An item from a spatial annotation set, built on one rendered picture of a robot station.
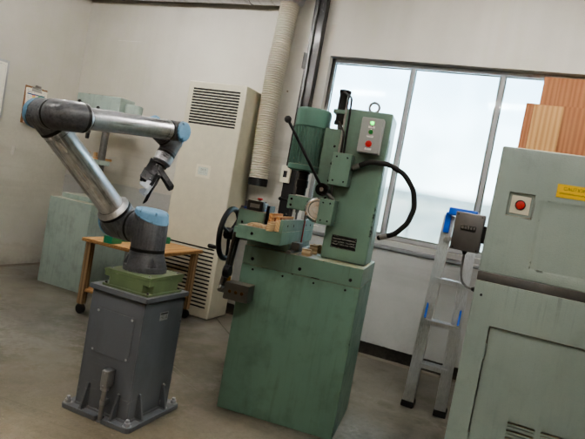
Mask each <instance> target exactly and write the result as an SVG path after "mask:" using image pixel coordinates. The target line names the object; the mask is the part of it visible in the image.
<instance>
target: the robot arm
mask: <svg viewBox="0 0 585 439"><path fill-rule="evenodd" d="M22 117H23V120H24V122H25V124H27V125H28V126H30V127H32V128H35V129H36V130H37V131H38V133H39V134H40V135H41V137H42V138H44V140H45V141H46V142H47V144H48V145H49V146H50V148H51V149H52V150H53V152H54V153H55V154H56V155H57V156H58V158H59V159H60V160H61V162H62V163H63V164H64V166H65V167H66V168H67V170H68V171H69V172H70V174H71V175H72V177H73V178H74V179H75V180H76V181H77V183H78V184H79V185H80V186H81V188H82V189H83V190H84V192H85V193H86V195H87V196H88V197H89V199H90V200H91V202H92V203H93V204H94V205H95V207H96V208H97V209H98V213H97V216H98V224H99V227H100V229H101V231H102V232H103V233H105V234H106V235H108V236H110V237H112V238H117V239H120V240H126V241H129V242H130V243H131V245H130V251H129V253H128V254H127V256H126V258H125V260H124V262H123V267H122V268H123V269H124V270H126V271H129V272H133V273H138V274H166V270H167V266H166V262H165V244H166V238H167V232H168V226H169V214H168V213H167V212H165V211H163V210H160V209H157V208H152V207H147V206H137V207H136V209H135V208H134V207H133V206H132V205H131V203H130V201H129V200H128V199H127V198H126V197H120V196H119V194H118V193H117V191H116V190H115V188H114V187H113V185H112V184H111V182H110V181H109V180H108V179H107V178H106V176H105V175H104V173H103V171H102V170H101V169H100V167H99V166H98V164H97V163H96V161H95V160H94V158H93V157H92V156H91V155H90V153H89V152H88V150H87V149H86V147H85V146H84V144H83V143H82V141H81V140H80V139H79V137H78V136H77V134H76V132H79V133H86V132H88V131H89V130H92V131H99V132H113V133H120V134H127V135H135V136H142V137H149V138H153V139H154V140H155V141H156V142H157V143H158V144H159V148H158V149H157V151H156V153H155V155H154V156H153V159H152V158H151V159H150V161H149V163H148V165H147V167H145V168H144V170H143V171H142V173H141V174H140V182H139V184H140V185H141V186H142V187H143V188H140V189H139V192H140V193H141V194H142V195H143V196H144V197H145V200H144V202H143V204H144V203H145V202H147V200H148V199H149V198H150V196H151V194H152V192H153V190H154V188H155V187H156V185H157V184H158V182H159V179H162V181H163V182H164V184H165V187H166V188H167V190H168V191H171V190H173V188H174V185H173V183H172V182H171V181H170V179H169V177H168V176H167V174H166V173H165V171H164V170H166V168H169V167H170V166H171V163H172V162H173V160H174V159H175V157H176V155H177V153H178V151H179V149H180V148H181V147H182V144H183V143H184V142H185V141H187V140H188V139H189V137H190V136H191V127H190V126H189V124H188V123H186V122H184V121H175V120H169V119H160V117H158V116H157V115H153V116H151V117H145V116H139V115H134V114H128V113H122V112H117V111H107V110H102V109H96V108H91V107H90V105H88V104H87V103H84V102H78V101H72V100H66V99H58V98H31V99H29V100H28V101H27V102H26V103H25V104H24V107H23V110H22Z"/></svg>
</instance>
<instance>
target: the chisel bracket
mask: <svg viewBox="0 0 585 439"><path fill-rule="evenodd" d="M310 199H311V198H307V197H302V196H298V195H292V194H289V196H288V201H287V206H286V207H287V208H291V209H295V212H296V213H298V212H299V210H300V211H305V207H306V202H307V201H309V200H310Z"/></svg>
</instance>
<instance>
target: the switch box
mask: <svg viewBox="0 0 585 439"><path fill-rule="evenodd" d="M371 121H374V125H370V123H371ZM385 123H386V121H385V120H384V119H379V118H368V117H363V119H362V123H361V128H360V136H359V142H358V146H357V152H360V153H365V154H372V155H377V156H379V155H380V148H381V143H382V138H383V133H384V129H385ZM368 126H375V129H374V128H368ZM371 129H372V130H373V134H372V135H371V136H373V138H369V137H367V135H370V134H369V133H368V131H369V130H371ZM368 140H370V141H371V142H372V145H371V146H370V147H366V145H365V143H366V142H367V141H368ZM365 147H366V148H371V151H370V150H365Z"/></svg>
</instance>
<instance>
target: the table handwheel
mask: <svg viewBox="0 0 585 439"><path fill-rule="evenodd" d="M232 212H235V214H236V218H238V214H239V209H238V208H237V207H236V206H231V207H229V208H228V209H227V210H226V211H225V213H224V214H223V216H222V218H221V220H220V222H219V227H218V231H217V235H216V252H217V255H218V257H219V258H220V259H221V260H226V259H227V258H226V257H227V254H228V251H229V246H230V240H231V239H232V236H233V233H234V231H233V230H234V226H235V225H236V224H237V223H236V222H237V220H236V221H235V222H234V224H233V225H232V227H231V228H230V227H225V223H226V220H227V218H228V217H229V215H230V214H231V213H232ZM223 230H224V232H223ZM222 234H223V236H224V238H225V239H227V242H226V250H225V255H223V253H222V249H221V240H222Z"/></svg>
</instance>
